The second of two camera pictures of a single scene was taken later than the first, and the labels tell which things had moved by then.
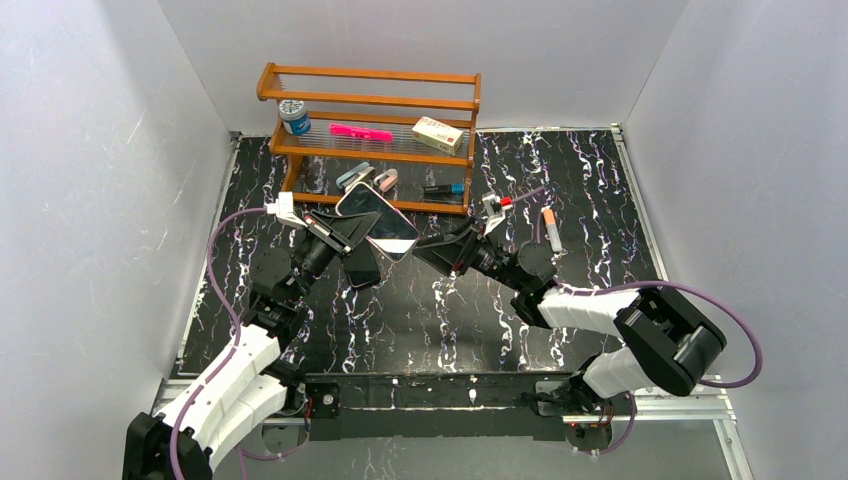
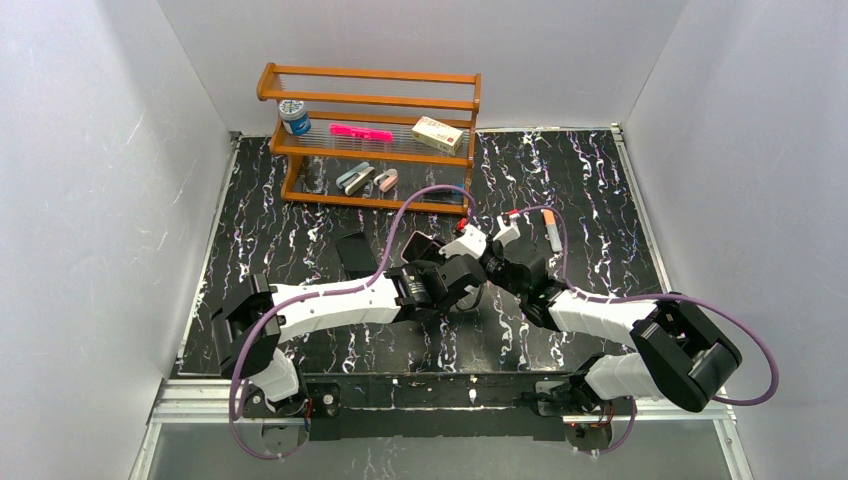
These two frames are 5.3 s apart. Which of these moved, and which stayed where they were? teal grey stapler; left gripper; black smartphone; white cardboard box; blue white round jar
Moved: left gripper
Stayed: white cardboard box; blue white round jar; teal grey stapler; black smartphone
